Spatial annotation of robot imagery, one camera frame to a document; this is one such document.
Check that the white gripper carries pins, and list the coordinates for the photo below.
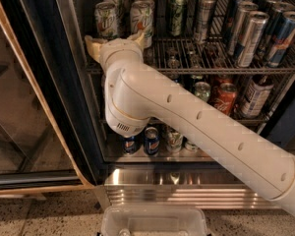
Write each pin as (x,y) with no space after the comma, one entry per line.
(120,44)

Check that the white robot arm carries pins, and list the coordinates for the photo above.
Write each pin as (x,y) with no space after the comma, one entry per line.
(136,92)

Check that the second row left 7up can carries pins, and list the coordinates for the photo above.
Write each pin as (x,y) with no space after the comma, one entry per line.
(120,16)

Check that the green tall can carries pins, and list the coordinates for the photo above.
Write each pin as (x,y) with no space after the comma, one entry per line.
(177,13)

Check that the green Sprite can middle shelf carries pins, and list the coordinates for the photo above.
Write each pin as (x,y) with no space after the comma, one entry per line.
(202,91)

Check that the silver striped tall can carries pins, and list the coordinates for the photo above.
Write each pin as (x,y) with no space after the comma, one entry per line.
(205,10)

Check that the right Pepsi can bottom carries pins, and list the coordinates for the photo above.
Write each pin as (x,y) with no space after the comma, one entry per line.
(151,141)

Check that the pepsi can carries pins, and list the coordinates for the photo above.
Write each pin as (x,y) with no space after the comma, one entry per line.
(151,141)
(130,145)

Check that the left Pepsi can bottom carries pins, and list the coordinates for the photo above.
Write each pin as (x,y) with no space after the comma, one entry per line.
(130,145)

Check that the left 7up can bottom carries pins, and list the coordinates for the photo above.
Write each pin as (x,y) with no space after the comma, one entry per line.
(173,140)

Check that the open glass fridge door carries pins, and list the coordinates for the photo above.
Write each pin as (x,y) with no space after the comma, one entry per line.
(47,138)

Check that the red Coca-Cola can middle shelf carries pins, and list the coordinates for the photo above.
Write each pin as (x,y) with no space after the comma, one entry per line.
(224,99)

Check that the right 7up can bottom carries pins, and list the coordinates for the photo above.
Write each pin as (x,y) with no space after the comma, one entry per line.
(190,146)

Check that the silver red bull can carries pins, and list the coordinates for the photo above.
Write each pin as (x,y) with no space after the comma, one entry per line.
(249,38)
(243,10)

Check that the front silver Red Bull can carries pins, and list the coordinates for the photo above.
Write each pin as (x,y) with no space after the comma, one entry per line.
(249,38)

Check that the white tilted can middle shelf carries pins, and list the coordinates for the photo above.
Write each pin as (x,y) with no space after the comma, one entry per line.
(255,94)

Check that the blue Red Bull can front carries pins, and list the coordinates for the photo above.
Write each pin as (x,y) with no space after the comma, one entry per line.
(281,40)

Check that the clear plastic bin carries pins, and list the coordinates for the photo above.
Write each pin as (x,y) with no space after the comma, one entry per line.
(153,220)

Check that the top wire shelf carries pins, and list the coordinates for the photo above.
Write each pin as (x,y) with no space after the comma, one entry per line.
(182,56)

